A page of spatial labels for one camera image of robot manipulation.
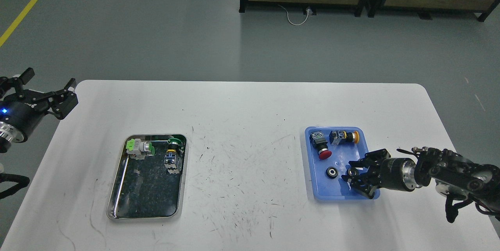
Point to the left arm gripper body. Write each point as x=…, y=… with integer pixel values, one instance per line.
x=19, y=119

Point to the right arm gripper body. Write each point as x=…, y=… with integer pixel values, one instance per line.
x=396, y=174

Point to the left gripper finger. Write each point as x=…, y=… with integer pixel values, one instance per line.
x=58, y=103
x=16, y=83

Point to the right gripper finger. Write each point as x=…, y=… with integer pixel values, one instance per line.
x=365, y=184
x=371, y=159

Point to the black gear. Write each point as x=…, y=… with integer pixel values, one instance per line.
x=353, y=172
x=332, y=172

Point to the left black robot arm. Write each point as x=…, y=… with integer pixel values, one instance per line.
x=30, y=95

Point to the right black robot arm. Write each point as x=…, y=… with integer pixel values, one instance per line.
x=461, y=181

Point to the blue plastic tray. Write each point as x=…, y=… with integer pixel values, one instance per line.
x=327, y=189

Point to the silver metal tray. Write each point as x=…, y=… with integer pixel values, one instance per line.
x=143, y=189

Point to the red mushroom push button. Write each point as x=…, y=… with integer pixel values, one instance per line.
x=319, y=143

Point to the yellow push button switch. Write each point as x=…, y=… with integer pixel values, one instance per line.
x=339, y=137

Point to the green push button switch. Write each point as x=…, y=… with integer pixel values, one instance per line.
x=138, y=149

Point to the green selector switch blue contacts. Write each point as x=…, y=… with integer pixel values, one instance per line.
x=173, y=160

